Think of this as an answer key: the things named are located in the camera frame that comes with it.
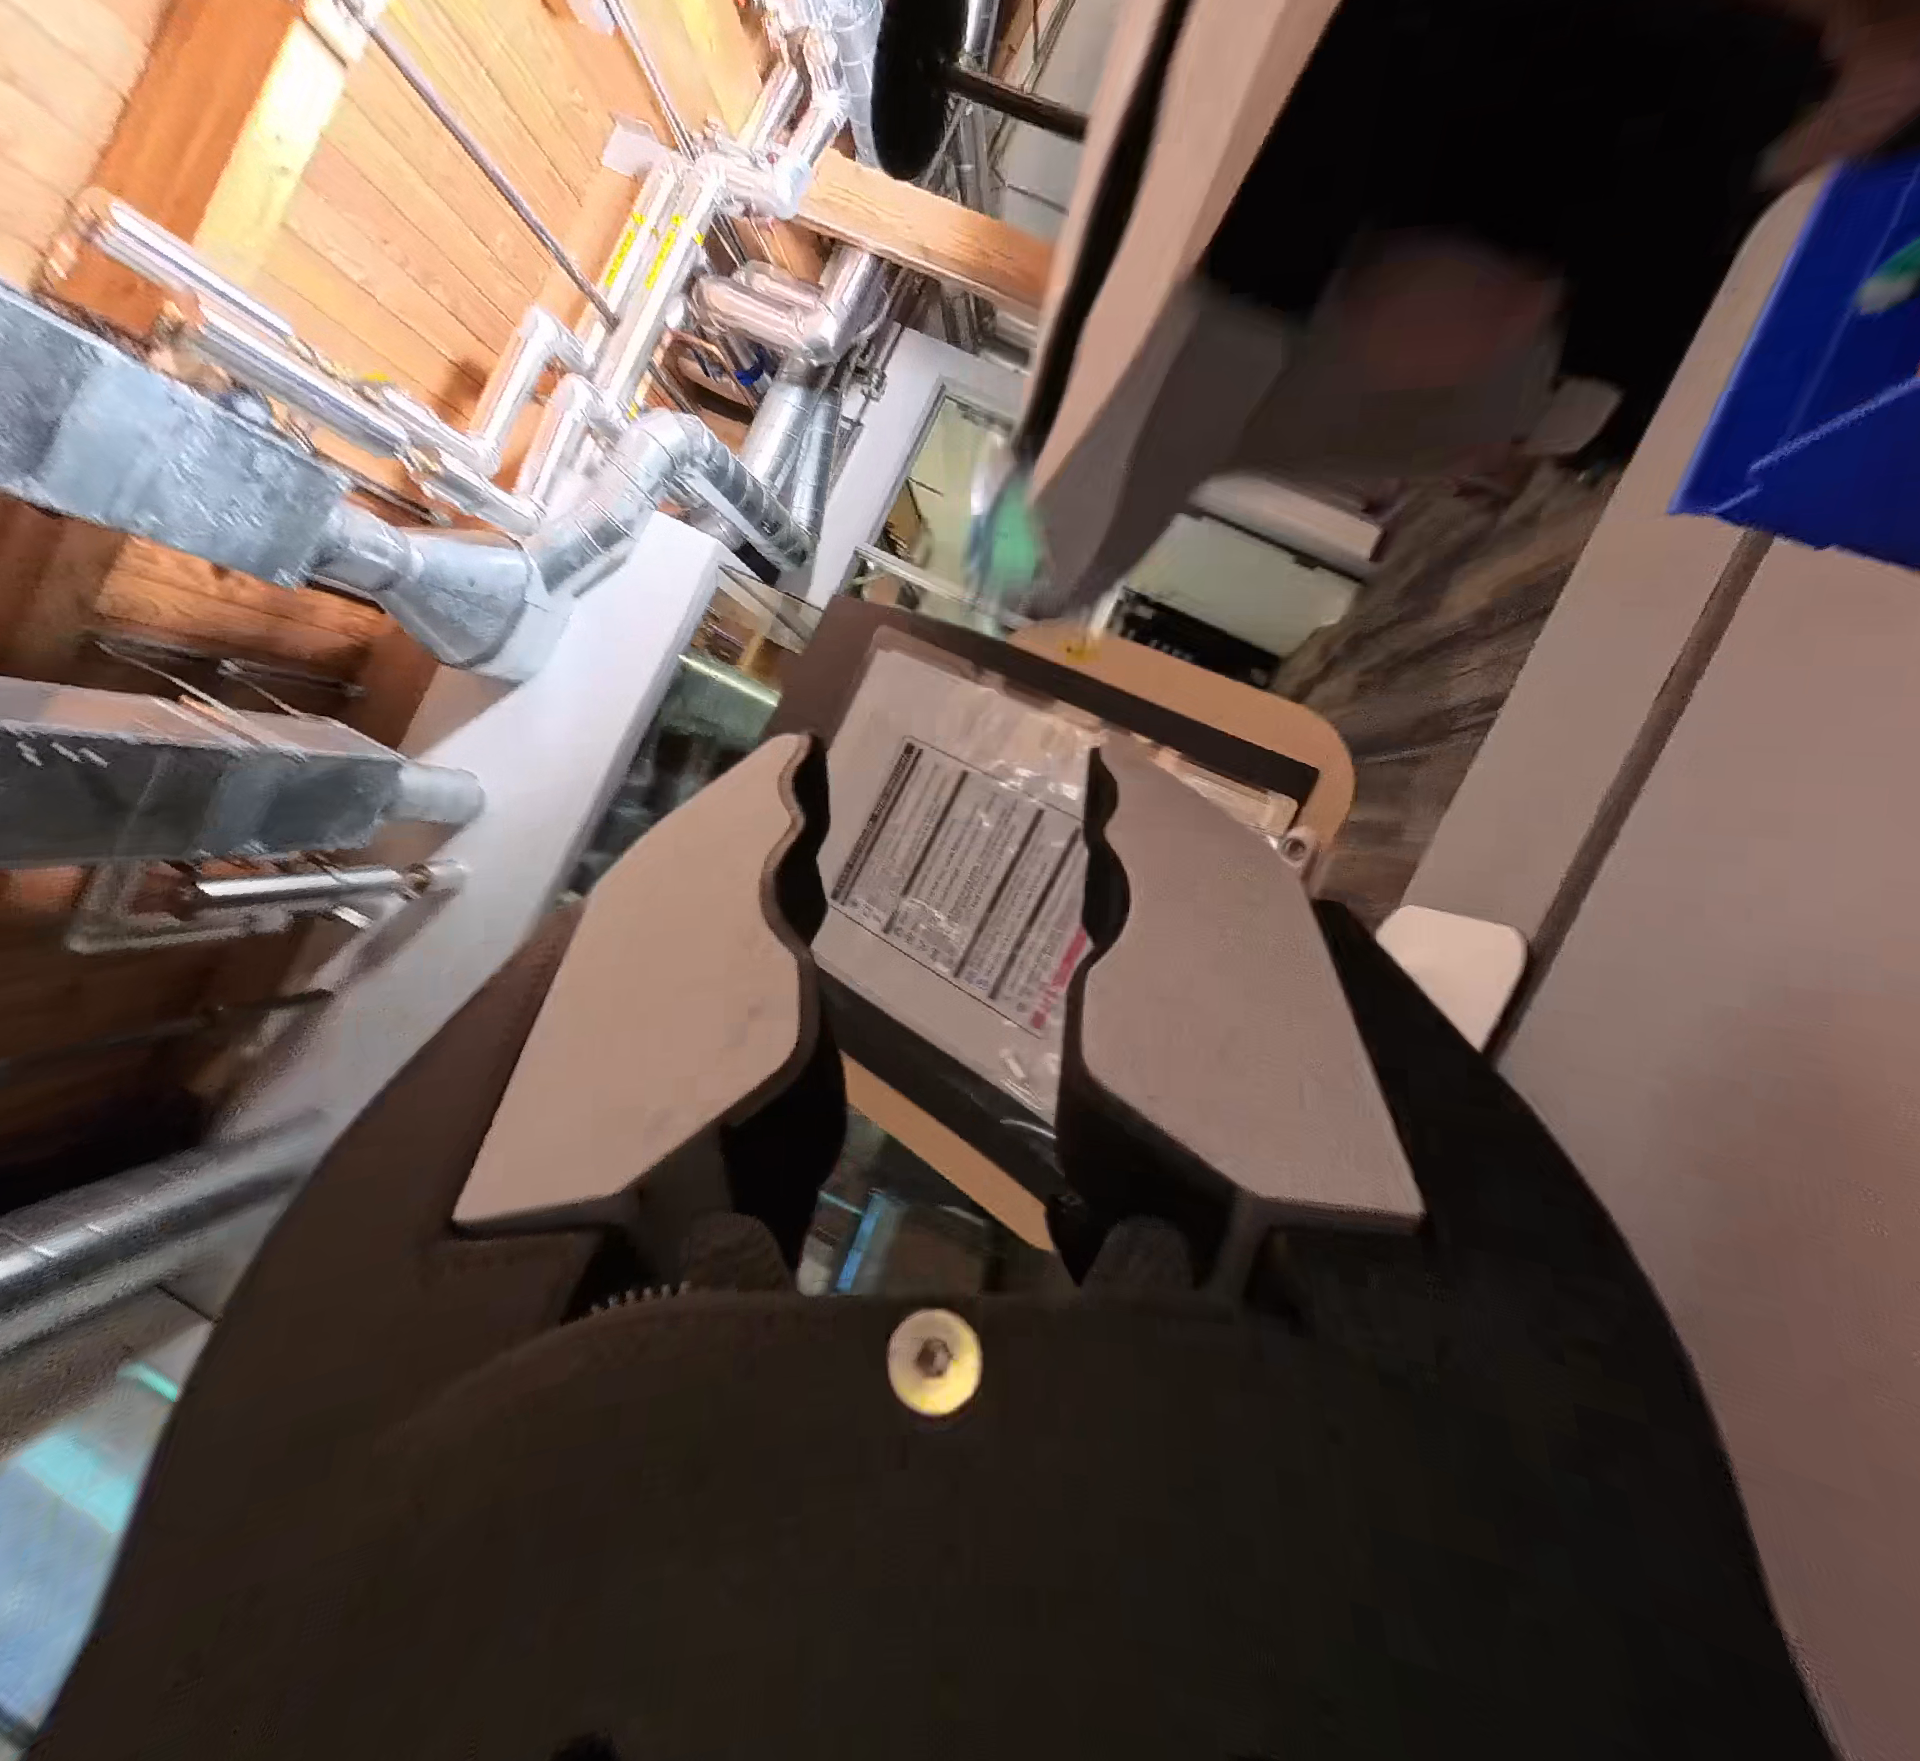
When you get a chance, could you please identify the green and white small object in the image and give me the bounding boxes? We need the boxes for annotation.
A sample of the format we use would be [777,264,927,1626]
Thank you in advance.
[963,438,1054,625]

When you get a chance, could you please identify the thin metal conduit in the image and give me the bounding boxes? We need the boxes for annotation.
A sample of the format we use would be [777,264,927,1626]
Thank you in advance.
[207,0,623,327]

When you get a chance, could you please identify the galvanised ventilation duct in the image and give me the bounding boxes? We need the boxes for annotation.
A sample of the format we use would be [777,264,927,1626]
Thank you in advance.
[0,678,484,877]
[0,281,578,683]

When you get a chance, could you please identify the white cabinet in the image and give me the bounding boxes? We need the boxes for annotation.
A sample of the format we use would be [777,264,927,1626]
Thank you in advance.
[1100,467,1385,690]

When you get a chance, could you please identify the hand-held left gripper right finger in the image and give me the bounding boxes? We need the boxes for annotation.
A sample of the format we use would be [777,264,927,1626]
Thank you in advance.
[1050,743,1428,1238]

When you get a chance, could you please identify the clear plastic bag with label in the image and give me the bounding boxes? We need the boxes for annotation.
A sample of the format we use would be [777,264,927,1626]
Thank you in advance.
[810,648,1299,1118]

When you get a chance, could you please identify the silver insulated pipes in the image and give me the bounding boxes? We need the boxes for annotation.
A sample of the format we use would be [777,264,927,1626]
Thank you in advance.
[67,67,888,537]

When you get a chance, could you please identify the person's right hand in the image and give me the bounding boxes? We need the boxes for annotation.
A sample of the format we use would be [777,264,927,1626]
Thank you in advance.
[1763,0,1920,192]

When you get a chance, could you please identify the silver flexible duct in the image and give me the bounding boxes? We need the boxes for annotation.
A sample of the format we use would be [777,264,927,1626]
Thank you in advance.
[525,408,824,599]

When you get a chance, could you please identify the black round ceiling lamp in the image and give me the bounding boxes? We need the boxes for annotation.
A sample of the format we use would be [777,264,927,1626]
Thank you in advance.
[866,0,1090,182]

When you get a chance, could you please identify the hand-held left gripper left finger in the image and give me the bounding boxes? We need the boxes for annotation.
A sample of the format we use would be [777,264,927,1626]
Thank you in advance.
[449,731,848,1231]

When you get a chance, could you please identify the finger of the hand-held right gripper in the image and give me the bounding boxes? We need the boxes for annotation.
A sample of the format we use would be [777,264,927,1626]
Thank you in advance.
[1025,0,1219,444]
[1026,0,1429,615]

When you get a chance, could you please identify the grey metal pipe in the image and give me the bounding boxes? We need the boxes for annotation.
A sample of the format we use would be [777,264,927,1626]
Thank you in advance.
[0,1124,339,1350]

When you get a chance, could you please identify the white monitor stand base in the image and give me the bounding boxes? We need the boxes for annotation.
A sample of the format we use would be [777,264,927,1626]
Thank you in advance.
[1374,903,1528,1053]

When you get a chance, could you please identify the blue plastic bin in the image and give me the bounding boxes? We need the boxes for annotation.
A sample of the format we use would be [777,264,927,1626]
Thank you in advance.
[1665,158,1920,557]

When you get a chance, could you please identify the wooden ceiling beam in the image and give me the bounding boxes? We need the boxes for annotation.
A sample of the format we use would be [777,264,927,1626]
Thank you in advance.
[793,145,1054,311]

